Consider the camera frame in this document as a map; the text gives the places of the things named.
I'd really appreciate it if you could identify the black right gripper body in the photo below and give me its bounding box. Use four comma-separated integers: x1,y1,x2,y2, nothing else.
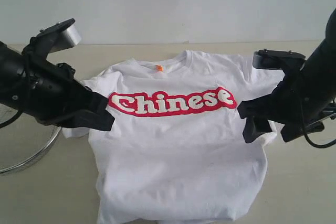
267,77,331,142

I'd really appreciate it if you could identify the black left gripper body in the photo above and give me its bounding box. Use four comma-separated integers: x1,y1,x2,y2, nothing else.
15,62,89,127

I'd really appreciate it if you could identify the white t-shirt red print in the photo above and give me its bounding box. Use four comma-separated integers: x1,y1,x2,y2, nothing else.
62,50,284,223

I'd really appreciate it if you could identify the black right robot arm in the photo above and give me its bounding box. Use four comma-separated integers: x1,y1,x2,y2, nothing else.
238,13,335,149

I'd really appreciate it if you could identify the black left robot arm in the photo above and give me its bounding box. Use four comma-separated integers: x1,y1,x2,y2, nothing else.
1,43,114,131

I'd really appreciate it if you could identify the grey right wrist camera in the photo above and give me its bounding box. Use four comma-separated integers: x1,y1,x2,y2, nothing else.
252,49,306,71

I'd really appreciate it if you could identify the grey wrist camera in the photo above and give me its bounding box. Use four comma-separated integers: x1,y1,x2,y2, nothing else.
252,49,306,71
35,18,81,54

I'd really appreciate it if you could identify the metal wire mesh basket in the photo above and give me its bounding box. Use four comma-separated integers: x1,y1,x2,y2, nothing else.
1,113,61,176

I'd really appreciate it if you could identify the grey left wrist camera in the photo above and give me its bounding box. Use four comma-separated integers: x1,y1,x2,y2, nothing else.
35,18,81,54

